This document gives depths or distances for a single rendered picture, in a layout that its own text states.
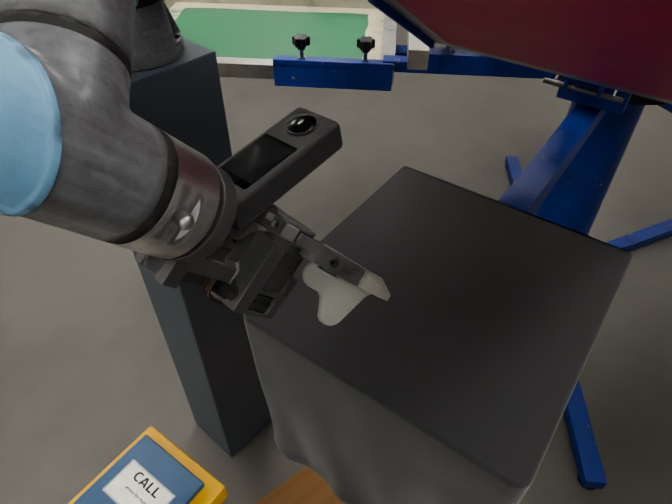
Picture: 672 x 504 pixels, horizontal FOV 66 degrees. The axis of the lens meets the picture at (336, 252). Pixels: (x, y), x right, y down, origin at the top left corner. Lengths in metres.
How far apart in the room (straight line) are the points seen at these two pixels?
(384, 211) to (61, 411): 1.38
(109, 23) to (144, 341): 1.80
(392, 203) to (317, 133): 0.59
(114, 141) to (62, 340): 1.92
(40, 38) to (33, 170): 0.07
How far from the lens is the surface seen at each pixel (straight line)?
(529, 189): 1.13
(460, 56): 1.66
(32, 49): 0.29
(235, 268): 0.40
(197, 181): 0.32
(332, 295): 0.44
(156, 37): 0.91
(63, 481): 1.87
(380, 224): 0.93
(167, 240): 0.33
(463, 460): 0.69
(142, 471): 0.67
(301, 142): 0.39
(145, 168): 0.30
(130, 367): 2.01
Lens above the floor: 1.55
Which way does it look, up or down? 43 degrees down
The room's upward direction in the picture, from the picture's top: straight up
